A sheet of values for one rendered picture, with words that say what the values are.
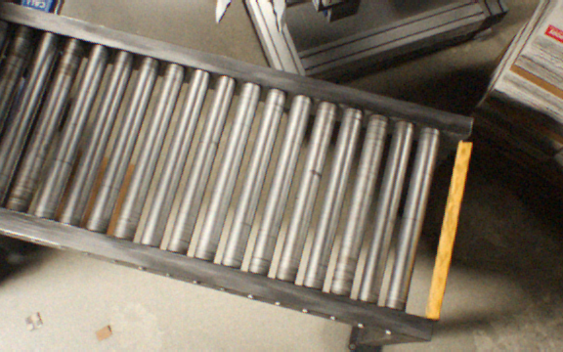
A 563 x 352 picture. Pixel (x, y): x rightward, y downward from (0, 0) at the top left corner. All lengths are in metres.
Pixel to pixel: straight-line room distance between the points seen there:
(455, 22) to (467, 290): 0.94
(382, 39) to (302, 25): 0.28
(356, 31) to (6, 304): 1.51
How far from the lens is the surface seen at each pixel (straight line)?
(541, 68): 1.98
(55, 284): 2.47
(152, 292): 2.40
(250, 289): 1.57
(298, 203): 1.60
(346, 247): 1.59
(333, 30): 2.43
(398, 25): 2.45
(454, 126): 1.72
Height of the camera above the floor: 2.36
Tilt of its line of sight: 75 degrees down
